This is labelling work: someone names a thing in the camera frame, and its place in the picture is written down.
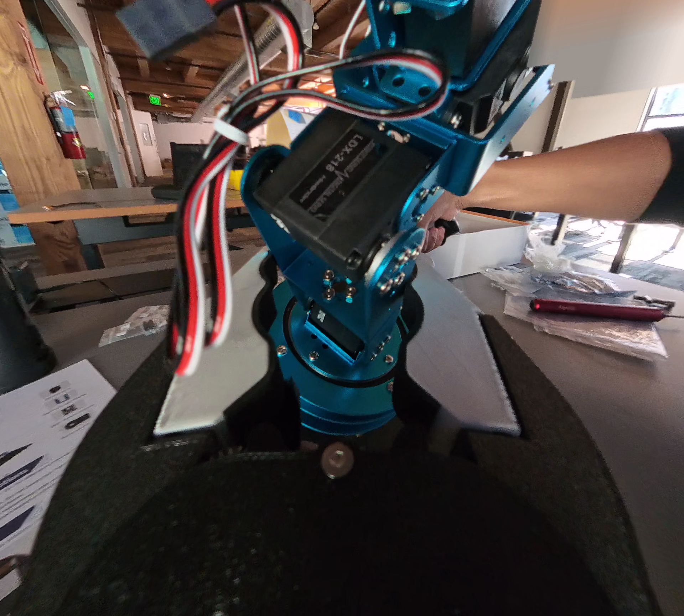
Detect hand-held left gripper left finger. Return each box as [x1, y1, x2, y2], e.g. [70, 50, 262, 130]
[154, 247, 297, 450]

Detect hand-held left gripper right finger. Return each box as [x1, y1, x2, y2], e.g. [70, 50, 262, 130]
[398, 263, 522, 455]

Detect orange and white kit box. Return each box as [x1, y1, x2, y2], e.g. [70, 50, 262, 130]
[427, 212, 532, 280]

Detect blue toy robot arm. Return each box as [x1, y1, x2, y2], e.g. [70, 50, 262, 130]
[240, 0, 556, 438]

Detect red white servo cables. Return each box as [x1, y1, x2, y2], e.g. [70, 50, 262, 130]
[115, 0, 450, 379]

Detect red electric screwdriver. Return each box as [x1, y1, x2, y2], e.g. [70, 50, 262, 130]
[529, 298, 684, 320]

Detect printed instruction manual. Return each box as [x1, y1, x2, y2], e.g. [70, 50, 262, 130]
[0, 359, 118, 563]

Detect person's right forearm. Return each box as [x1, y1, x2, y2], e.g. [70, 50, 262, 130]
[460, 130, 675, 224]

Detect grey desk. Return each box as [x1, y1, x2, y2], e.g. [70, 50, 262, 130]
[0, 247, 684, 616]

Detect background wooden desk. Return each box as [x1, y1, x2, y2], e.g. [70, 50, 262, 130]
[8, 187, 252, 253]

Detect person's right hand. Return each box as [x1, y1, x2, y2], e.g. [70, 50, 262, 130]
[419, 194, 467, 253]

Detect clear bag with tiny parts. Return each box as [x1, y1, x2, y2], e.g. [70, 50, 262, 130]
[99, 305, 172, 347]

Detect crumpled clear plastic bags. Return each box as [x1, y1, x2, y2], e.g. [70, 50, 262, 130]
[481, 223, 623, 296]

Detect red fire extinguisher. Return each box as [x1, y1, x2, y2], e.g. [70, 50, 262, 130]
[45, 91, 86, 160]

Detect wooden pillar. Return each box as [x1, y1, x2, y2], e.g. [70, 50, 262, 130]
[0, 0, 89, 275]

